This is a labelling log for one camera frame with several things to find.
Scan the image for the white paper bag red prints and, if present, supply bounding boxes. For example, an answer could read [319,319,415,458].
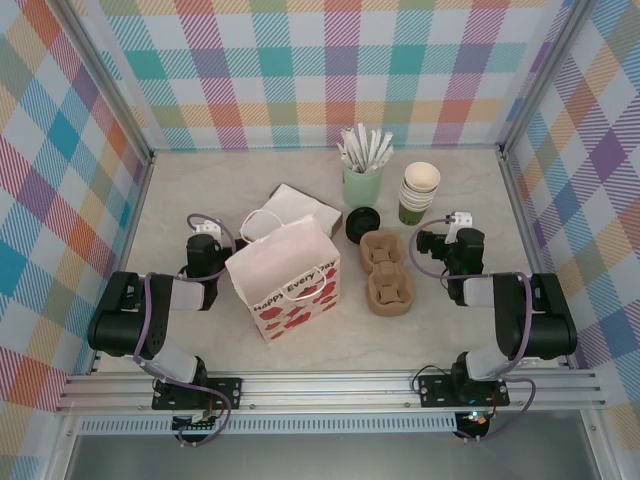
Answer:
[224,208,343,344]

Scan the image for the black cup lids stack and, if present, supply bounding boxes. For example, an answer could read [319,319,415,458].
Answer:
[345,207,382,240]

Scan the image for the mint green straw holder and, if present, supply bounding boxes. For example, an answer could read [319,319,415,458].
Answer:
[342,162,385,209]

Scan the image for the brown cardboard napkin box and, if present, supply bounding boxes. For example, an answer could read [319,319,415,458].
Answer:
[269,183,344,239]

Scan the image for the grey metal base panel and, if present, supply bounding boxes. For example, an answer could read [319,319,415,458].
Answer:
[49,432,601,480]

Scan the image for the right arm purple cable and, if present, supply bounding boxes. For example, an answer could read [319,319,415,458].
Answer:
[409,217,536,441]

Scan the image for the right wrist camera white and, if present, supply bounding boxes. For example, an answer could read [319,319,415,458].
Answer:
[446,212,474,246]

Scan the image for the aluminium table side rail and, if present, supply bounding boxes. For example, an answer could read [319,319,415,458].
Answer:
[499,149,576,369]
[88,154,157,376]

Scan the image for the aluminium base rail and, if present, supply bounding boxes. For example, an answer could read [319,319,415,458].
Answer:
[54,368,609,415]

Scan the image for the aluminium frame post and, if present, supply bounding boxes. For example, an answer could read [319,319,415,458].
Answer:
[498,0,594,157]
[58,0,155,166]

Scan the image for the slotted grey cable duct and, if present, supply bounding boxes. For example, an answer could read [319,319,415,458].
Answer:
[77,417,459,436]

